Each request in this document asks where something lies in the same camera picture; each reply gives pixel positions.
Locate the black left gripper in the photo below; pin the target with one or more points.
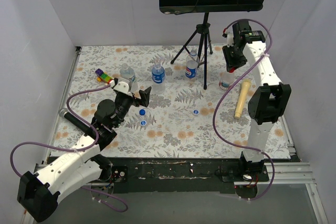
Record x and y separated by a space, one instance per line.
135 98

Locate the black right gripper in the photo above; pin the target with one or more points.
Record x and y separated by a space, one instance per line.
234 57

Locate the red label clear bottle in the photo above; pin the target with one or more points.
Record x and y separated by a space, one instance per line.
226 80

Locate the Pepsi label clear bottle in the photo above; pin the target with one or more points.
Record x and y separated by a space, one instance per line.
192 62

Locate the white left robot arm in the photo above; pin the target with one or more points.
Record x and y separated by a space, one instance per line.
41 192

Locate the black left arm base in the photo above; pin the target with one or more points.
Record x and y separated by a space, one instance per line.
118 174

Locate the blue label water bottle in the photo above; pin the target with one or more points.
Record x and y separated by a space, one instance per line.
158 78

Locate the white blue label bottle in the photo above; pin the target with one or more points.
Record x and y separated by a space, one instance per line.
128 72

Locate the cream toy microphone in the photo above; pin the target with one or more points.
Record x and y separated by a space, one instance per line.
245 86

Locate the colourful toy block car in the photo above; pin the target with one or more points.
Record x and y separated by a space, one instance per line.
104 77

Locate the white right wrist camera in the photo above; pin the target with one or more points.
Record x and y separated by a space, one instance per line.
229 37

